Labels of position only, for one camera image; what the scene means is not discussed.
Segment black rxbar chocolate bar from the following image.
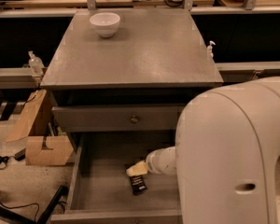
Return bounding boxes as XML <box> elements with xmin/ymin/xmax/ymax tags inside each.
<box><xmin>128</xmin><ymin>175</ymin><xmax>147</xmax><ymax>195</ymax></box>

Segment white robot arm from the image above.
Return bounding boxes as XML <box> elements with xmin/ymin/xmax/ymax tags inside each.
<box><xmin>126</xmin><ymin>77</ymin><xmax>280</xmax><ymax>224</ymax></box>

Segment open middle drawer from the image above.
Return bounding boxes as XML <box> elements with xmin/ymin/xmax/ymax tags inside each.
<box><xmin>51</xmin><ymin>131</ymin><xmax>183</xmax><ymax>224</ymax></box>

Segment round brass drawer knob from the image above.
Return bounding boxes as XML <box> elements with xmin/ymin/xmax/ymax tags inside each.
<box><xmin>130</xmin><ymin>116</ymin><xmax>139</xmax><ymax>124</ymax></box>

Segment closed top drawer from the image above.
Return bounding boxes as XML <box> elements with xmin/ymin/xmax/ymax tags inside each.
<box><xmin>52</xmin><ymin>104</ymin><xmax>183</xmax><ymax>133</ymax></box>

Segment grey wooden drawer cabinet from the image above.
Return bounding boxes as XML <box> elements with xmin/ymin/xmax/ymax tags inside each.
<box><xmin>41</xmin><ymin>8</ymin><xmax>222</xmax><ymax>152</ymax></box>

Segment cardboard box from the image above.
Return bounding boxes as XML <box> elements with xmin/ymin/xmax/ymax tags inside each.
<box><xmin>25</xmin><ymin>136</ymin><xmax>74</xmax><ymax>166</ymax></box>

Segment black chair base leg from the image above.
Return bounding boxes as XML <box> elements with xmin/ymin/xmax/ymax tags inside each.
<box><xmin>0</xmin><ymin>186</ymin><xmax>69</xmax><ymax>224</ymax></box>

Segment leaning cardboard sheet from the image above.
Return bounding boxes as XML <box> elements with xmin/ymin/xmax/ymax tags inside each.
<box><xmin>7</xmin><ymin>90</ymin><xmax>48</xmax><ymax>142</ymax></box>

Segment small white pump bottle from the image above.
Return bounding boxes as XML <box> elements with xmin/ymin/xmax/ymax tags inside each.
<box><xmin>206</xmin><ymin>40</ymin><xmax>216</xmax><ymax>58</ymax></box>

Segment clear sanitizer bottle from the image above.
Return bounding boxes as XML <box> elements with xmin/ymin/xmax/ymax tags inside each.
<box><xmin>28</xmin><ymin>51</ymin><xmax>44</xmax><ymax>75</ymax></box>

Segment white ceramic bowl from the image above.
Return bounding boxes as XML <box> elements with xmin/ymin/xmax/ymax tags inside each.
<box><xmin>90</xmin><ymin>12</ymin><xmax>120</xmax><ymax>37</ymax></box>

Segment black cable left floor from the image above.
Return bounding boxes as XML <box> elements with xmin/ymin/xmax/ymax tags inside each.
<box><xmin>0</xmin><ymin>189</ymin><xmax>41</xmax><ymax>222</ymax></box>

